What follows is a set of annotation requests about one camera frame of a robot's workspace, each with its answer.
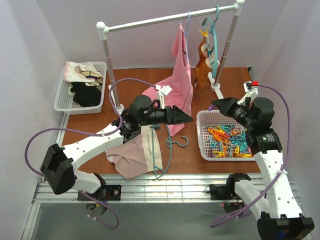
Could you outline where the purple clothespin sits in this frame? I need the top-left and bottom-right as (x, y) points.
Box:
(207, 105), (216, 111)

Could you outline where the teal clothes hanger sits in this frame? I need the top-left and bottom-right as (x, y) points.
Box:
(149, 124), (190, 181)

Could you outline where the mauve underwear white waistband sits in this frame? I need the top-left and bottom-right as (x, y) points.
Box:
(106, 126), (163, 179)

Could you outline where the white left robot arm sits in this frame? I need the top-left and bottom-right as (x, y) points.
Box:
(40, 95), (193, 199)

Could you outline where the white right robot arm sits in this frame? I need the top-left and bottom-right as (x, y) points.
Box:
(211, 97), (315, 240)

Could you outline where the brown beige underwear hanging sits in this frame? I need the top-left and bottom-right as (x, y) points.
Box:
(193, 37), (215, 90)

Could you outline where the teal hanger on right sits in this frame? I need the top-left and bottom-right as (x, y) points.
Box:
(201, 5), (220, 79)

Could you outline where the blue thin hanger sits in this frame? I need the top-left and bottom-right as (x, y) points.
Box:
(183, 10), (193, 63)

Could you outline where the yellow clothespin on hanger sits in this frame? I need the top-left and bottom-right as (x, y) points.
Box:
(199, 27), (209, 40)

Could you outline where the white clothes rack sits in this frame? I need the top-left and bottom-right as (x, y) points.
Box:
(96, 0), (246, 112)

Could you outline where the white clothespin basket right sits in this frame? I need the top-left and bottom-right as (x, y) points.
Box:
(196, 110), (254, 162)

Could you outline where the pink t-shirt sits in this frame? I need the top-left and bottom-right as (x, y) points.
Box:
(141, 22), (195, 138)

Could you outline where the pile of coloured clothespins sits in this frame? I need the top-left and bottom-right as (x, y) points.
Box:
(202, 125), (253, 160)

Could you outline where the black garment in basket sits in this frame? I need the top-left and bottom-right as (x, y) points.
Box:
(70, 82), (102, 108)

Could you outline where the cream pink garment in basket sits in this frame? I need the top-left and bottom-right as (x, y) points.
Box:
(63, 61), (104, 87)

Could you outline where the white laundry basket left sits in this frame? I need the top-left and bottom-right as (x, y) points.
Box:
(53, 61), (107, 115)

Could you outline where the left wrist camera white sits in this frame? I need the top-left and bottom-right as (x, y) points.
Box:
(155, 84), (172, 109)

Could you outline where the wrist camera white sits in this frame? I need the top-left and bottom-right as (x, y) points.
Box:
(237, 81), (259, 106)
(155, 84), (172, 109)

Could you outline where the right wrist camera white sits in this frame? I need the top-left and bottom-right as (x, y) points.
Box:
(237, 81), (259, 106)

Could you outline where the aluminium mounting rail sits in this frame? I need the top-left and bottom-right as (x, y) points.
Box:
(32, 173), (301, 205)

